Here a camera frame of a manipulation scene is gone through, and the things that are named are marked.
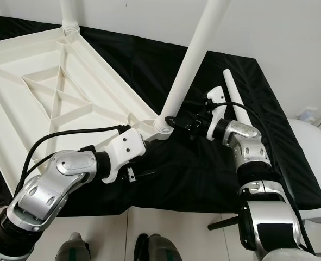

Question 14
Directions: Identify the white plastic children table top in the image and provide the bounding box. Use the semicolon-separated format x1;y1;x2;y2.
0;27;174;194

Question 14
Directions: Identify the black table cloth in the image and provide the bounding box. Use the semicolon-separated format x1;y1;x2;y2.
0;15;321;213

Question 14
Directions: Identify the grey right robot foot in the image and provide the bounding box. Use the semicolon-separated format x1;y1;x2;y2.
134;234;182;261

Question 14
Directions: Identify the grey robot foot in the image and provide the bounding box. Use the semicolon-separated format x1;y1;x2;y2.
54;233;90;261
134;234;182;261

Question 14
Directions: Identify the grey left robot foot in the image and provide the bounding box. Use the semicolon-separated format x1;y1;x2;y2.
54;233;90;261

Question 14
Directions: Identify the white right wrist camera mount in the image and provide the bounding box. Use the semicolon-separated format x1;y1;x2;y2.
205;86;227;142

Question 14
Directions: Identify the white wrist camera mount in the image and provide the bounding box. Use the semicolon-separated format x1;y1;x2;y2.
107;129;147;183
205;86;227;142

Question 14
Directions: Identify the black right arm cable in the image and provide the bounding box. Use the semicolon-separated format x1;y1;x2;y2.
209;102;275;164

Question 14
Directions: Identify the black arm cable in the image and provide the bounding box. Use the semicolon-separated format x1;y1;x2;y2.
209;102;275;164
16;125;131;191

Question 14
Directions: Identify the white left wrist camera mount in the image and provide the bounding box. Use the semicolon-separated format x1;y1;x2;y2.
107;129;147;183

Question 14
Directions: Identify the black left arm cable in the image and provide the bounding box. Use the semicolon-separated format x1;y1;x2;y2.
16;125;131;191

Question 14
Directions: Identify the white wall socket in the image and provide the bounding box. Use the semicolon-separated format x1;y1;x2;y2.
297;108;317;123

